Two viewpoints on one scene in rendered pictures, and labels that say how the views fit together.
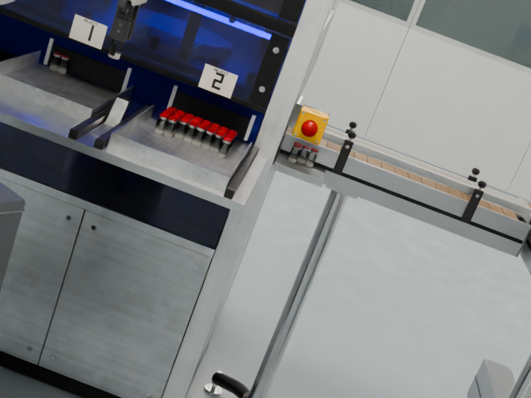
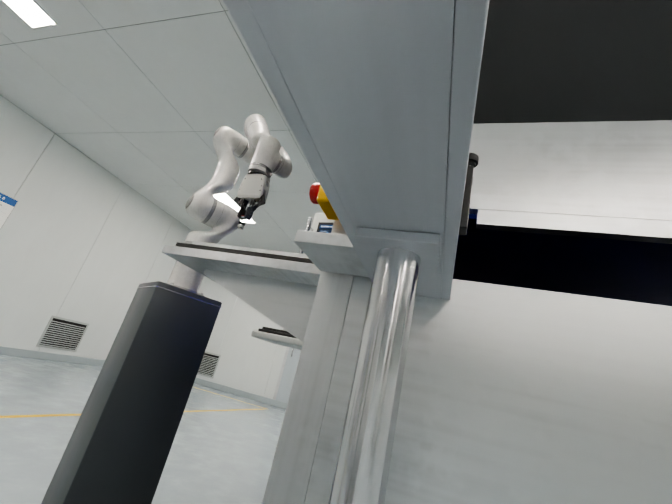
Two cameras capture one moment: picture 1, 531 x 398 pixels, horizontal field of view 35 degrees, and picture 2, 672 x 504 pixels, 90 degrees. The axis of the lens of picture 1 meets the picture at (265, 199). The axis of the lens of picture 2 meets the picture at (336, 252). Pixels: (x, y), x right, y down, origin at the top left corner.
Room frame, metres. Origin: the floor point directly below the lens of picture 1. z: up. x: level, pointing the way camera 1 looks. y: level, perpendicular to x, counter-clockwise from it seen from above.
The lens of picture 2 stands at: (2.23, -0.55, 0.68)
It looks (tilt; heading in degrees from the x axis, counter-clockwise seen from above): 20 degrees up; 110
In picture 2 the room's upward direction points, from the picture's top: 14 degrees clockwise
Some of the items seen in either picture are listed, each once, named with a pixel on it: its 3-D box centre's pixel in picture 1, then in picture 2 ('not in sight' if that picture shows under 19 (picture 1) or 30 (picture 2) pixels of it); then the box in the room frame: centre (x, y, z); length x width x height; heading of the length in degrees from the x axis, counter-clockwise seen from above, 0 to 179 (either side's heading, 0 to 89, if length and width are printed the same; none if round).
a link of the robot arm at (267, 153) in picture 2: not in sight; (266, 155); (1.55, 0.37, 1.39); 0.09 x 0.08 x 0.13; 58
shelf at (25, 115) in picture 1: (117, 125); (308, 304); (1.86, 0.38, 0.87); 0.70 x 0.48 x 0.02; 89
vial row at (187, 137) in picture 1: (194, 133); not in sight; (1.90, 0.21, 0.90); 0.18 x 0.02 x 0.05; 89
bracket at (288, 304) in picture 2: not in sight; (259, 306); (1.84, 0.13, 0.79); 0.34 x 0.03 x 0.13; 179
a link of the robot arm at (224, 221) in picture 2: not in sight; (214, 228); (1.27, 0.57, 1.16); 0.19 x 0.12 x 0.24; 58
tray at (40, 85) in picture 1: (62, 84); not in sight; (1.93, 0.55, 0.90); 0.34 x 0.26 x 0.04; 179
